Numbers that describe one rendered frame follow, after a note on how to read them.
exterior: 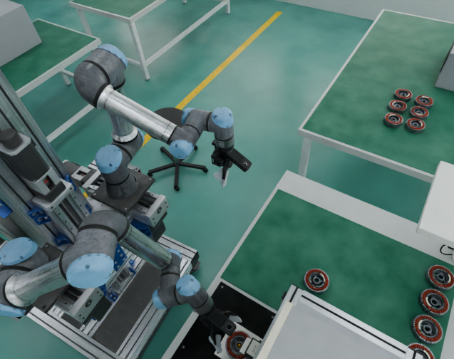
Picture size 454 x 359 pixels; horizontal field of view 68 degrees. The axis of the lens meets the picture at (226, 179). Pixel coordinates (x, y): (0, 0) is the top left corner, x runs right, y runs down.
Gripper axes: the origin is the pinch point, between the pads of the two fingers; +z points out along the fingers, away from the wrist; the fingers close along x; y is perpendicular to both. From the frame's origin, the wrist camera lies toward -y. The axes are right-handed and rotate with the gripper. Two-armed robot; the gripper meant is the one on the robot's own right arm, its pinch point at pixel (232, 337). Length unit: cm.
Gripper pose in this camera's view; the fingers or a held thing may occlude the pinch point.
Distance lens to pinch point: 149.1
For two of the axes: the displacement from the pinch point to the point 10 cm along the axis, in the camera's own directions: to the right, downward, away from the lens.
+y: -6.6, -0.7, 7.5
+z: 4.5, 7.6, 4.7
